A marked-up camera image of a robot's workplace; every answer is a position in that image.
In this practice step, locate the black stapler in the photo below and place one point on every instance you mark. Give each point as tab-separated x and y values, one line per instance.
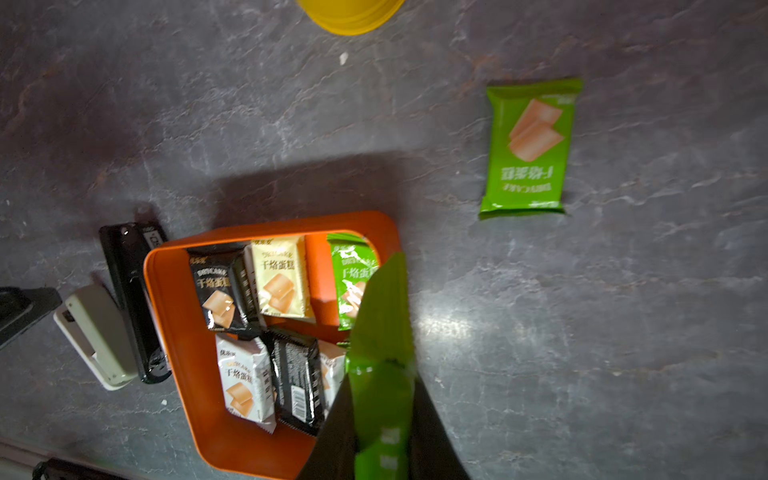
126	247

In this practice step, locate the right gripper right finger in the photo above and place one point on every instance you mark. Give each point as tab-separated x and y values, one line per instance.
431	454

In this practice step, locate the green cookie packet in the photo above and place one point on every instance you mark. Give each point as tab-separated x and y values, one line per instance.
381	369
354	262
530	141

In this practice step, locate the cream yellow cookie packet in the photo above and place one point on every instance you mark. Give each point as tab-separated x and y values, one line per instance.
280	277

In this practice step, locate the beige small stapler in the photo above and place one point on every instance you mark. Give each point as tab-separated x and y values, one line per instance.
94	326

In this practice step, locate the yellow pen holder bucket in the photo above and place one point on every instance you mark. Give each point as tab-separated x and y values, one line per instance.
350	17

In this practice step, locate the black cookie packet centre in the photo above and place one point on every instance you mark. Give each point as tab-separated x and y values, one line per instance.
297	377

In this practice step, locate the black cookie packet upper left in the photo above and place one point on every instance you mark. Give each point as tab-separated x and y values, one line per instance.
223	290

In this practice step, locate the white cookie packet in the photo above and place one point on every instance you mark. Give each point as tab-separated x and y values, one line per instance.
246	378

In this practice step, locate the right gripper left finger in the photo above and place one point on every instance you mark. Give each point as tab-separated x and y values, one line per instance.
333	456

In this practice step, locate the black cookie packet lower right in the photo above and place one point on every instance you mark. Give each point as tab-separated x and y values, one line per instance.
332	358

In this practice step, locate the orange plastic storage box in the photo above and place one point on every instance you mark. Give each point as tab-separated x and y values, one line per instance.
224	441

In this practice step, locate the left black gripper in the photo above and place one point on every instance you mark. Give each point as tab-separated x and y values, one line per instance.
22	308

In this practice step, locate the black cookie packet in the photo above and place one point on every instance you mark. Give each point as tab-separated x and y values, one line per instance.
332	358
297	377
223	290

